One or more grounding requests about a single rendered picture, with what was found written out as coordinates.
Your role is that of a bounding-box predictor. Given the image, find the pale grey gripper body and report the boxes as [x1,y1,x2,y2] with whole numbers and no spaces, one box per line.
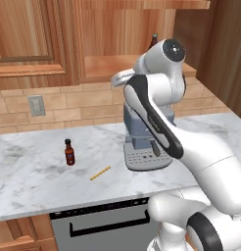
[111,68,137,89]

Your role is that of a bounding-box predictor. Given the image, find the closed wooden cabinet door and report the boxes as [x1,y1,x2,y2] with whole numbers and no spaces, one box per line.
[0,0,76,79]

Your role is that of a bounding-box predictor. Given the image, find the open wooden cabinet door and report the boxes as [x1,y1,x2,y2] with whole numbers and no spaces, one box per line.
[172,0,241,123]

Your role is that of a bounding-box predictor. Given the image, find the wooden base cabinet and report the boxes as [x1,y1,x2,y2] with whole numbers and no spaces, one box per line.
[0,213,59,251]

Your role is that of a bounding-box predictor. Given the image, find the dark red condiment bottle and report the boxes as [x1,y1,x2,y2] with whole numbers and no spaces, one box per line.
[148,32,160,52]

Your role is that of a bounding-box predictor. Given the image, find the grey coffee machine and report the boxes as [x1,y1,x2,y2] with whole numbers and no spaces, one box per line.
[122,102,177,173]

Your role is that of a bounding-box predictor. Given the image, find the brown hot sauce bottle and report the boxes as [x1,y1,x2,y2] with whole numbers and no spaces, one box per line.
[64,138,76,167]

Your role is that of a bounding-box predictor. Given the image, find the yellow thin stick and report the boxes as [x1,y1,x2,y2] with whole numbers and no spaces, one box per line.
[89,165,113,181]

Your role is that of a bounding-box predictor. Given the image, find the grey dishwasher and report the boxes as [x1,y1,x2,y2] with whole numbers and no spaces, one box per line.
[48,195,164,251]

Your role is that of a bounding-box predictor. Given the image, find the open wooden wall cabinet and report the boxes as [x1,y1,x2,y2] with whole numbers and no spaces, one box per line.
[72,0,212,84]

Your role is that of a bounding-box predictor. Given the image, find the grey wall outlet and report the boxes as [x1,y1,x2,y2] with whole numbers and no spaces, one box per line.
[26,94,47,118]

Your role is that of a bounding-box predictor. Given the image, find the black dishwasher handle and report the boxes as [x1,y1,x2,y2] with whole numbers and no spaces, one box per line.
[69,209,152,238]

